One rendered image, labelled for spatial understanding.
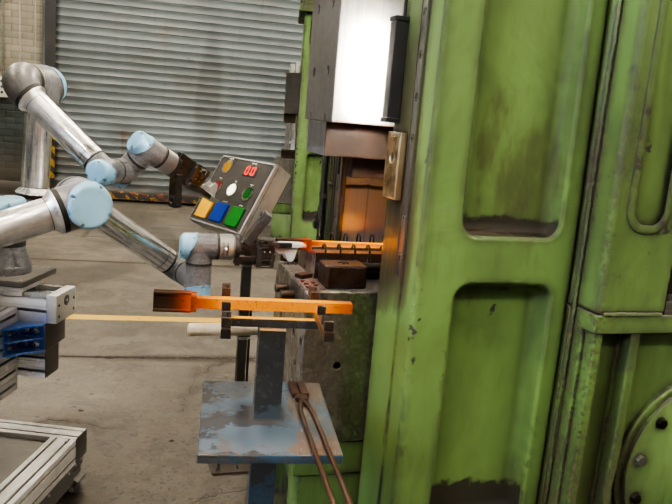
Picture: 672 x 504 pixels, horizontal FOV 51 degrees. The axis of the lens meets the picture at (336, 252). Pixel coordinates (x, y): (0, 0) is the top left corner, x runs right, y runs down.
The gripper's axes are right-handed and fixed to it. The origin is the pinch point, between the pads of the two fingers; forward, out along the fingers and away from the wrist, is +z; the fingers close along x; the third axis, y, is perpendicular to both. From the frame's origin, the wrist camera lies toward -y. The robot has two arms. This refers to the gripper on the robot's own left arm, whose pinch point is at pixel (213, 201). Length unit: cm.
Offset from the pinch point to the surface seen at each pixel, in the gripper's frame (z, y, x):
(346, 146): -5, 28, -54
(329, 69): -20, 42, -50
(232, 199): 11.1, 5.5, 7.6
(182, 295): -40, -30, -75
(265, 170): 11.0, 19.3, -1.2
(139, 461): 47, -98, 25
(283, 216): 304, 74, 365
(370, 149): 1, 31, -57
